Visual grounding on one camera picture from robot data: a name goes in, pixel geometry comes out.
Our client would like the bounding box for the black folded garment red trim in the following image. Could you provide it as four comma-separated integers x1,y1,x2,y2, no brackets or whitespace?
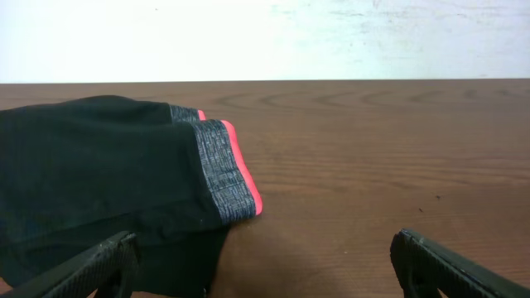
1,95,263,297

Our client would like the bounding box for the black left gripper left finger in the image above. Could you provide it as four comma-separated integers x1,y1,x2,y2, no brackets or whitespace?
1,231,139,298

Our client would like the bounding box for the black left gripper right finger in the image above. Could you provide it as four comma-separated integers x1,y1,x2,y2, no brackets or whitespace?
390,228,529,298

